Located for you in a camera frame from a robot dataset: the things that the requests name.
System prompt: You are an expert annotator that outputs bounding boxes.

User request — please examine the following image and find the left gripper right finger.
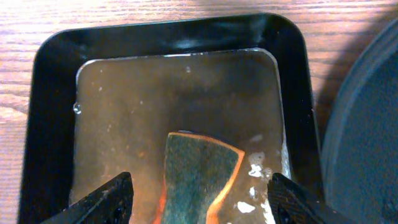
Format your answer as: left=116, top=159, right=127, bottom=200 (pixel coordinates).
left=267, top=173, right=354, bottom=224

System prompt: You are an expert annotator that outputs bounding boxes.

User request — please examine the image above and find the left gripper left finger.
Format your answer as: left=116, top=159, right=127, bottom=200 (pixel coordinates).
left=42, top=172, right=134, bottom=224

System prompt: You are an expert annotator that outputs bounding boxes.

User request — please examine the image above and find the orange green scrub sponge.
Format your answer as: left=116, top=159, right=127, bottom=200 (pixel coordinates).
left=154, top=132, right=245, bottom=224

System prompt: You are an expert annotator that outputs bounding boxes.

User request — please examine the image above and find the round black serving tray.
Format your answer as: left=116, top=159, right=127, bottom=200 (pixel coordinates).
left=321, top=21, right=397, bottom=223

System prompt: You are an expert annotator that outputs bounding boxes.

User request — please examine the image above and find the black rectangular water tray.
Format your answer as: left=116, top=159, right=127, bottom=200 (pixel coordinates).
left=17, top=14, right=323, bottom=223

